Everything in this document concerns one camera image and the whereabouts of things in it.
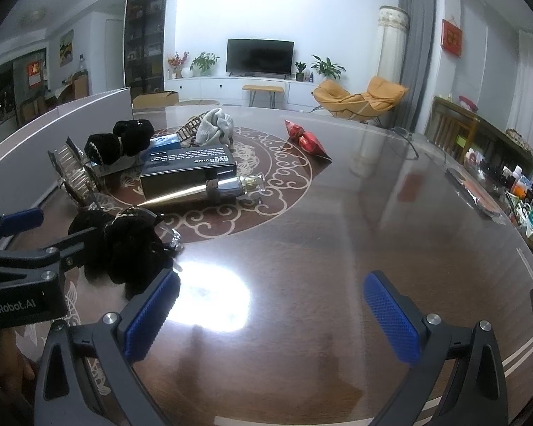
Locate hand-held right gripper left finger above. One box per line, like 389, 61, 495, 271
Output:
29, 268, 183, 426

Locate red flower bouquet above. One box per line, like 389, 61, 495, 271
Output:
168, 51, 190, 79

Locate wooden bench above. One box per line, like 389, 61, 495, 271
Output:
242, 84, 286, 108

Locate broad leaf potted plant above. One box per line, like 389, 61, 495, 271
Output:
311, 55, 346, 83

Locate blue toothpaste box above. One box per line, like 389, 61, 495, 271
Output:
89, 135, 185, 176

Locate dark wooden sideboard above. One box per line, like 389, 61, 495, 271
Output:
431, 95, 533, 178

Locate gold ribbed hair clip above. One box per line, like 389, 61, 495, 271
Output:
174, 113, 214, 148

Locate dark glass display cabinet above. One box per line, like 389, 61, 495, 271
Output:
123, 0, 172, 98

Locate eyeglasses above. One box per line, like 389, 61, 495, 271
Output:
391, 125, 445, 160

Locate orange lounge chair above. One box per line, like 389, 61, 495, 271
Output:
312, 76, 409, 122

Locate wooden chair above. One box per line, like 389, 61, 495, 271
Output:
424, 98, 480, 156

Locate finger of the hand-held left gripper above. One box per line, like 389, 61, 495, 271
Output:
0, 206, 45, 249
0, 226, 105, 287

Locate black printed box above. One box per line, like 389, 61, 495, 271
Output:
140, 144, 238, 200

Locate cluster of small bottles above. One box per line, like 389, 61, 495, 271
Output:
464, 148, 533, 249

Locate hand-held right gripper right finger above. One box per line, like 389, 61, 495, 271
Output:
363, 270, 511, 426

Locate white television cabinet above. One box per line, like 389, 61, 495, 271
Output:
164, 75, 334, 107

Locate large white box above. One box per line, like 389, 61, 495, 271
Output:
0, 86, 131, 182

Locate grey cloth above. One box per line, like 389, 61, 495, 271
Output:
194, 107, 235, 147

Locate white standing air conditioner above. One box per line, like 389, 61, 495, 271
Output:
379, 5, 410, 92

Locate bushy green potted plant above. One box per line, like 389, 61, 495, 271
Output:
190, 51, 220, 77

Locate red wall hanging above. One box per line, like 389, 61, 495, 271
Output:
441, 18, 463, 58

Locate framed wall painting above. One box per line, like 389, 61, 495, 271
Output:
59, 29, 75, 67

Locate black television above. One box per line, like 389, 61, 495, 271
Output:
226, 39, 295, 76

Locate grey curtain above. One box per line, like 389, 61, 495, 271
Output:
397, 0, 445, 131

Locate wooden side cabinet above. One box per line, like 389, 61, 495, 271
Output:
71, 73, 90, 98

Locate red snack packet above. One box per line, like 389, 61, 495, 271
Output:
284, 119, 333, 160

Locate cardboard box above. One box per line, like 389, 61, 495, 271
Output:
132, 90, 179, 109

